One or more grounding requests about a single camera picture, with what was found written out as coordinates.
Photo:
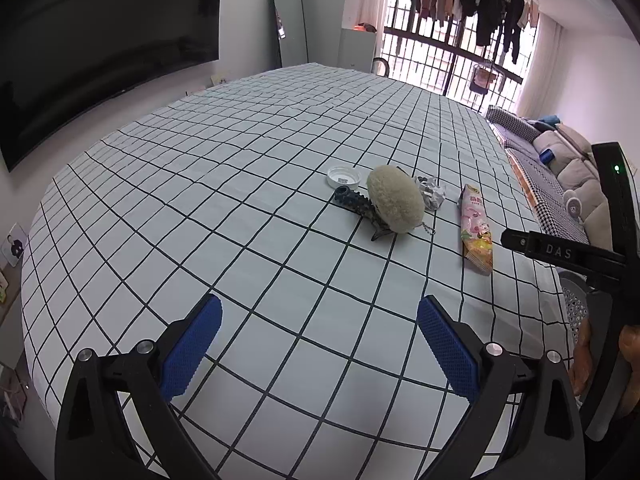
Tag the silver foil wrapper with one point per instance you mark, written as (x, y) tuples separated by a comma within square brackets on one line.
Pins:
[(431, 194)]

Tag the blue cylinder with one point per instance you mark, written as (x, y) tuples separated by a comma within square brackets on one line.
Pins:
[(548, 155)]

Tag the beige round plush toy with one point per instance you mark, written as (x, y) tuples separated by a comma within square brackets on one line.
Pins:
[(395, 199)]

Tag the black curved television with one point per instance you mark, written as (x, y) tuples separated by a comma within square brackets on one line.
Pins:
[(100, 50)]

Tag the pink snack packet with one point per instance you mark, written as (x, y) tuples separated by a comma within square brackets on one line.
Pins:
[(475, 230)]

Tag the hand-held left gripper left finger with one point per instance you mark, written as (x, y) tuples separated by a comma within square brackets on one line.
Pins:
[(192, 345)]

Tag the white cabinet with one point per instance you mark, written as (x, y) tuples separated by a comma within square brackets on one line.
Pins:
[(356, 50)]

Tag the black hair clip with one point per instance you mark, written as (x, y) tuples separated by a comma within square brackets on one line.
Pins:
[(355, 201)]

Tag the leaning floor mirror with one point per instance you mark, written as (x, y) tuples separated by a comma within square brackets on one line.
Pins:
[(292, 25)]

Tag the white curtain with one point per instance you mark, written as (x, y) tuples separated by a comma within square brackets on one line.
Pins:
[(537, 70)]

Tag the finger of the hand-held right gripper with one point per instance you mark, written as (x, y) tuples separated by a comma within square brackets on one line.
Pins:
[(522, 243)]

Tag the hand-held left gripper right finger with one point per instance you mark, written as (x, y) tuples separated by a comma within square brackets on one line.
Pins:
[(447, 345)]

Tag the blue cloth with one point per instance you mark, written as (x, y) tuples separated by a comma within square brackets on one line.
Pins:
[(550, 121)]

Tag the row of hanging clothes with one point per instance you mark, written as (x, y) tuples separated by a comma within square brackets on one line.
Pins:
[(485, 5)]

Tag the person's right hand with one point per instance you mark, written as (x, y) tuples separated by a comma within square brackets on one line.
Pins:
[(581, 360)]

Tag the white card with dark figure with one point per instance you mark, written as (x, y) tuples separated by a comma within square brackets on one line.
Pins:
[(14, 246)]

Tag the black window grille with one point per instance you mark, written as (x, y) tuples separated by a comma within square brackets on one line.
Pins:
[(450, 75)]

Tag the black garment stand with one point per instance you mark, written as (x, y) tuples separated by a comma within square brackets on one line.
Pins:
[(492, 62)]

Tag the orange item on cabinet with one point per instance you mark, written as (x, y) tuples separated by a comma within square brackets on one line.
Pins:
[(365, 27)]

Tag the white round lid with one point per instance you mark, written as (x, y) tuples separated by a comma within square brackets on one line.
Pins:
[(344, 177)]

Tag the grey sofa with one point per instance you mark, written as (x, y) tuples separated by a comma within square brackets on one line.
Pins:
[(570, 170)]

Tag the pink hanging garment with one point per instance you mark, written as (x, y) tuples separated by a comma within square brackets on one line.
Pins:
[(484, 79)]

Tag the grey perforated plastic basket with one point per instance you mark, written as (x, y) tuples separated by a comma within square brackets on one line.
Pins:
[(575, 305)]

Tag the white round plush toy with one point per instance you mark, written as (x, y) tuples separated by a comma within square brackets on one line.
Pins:
[(574, 204)]

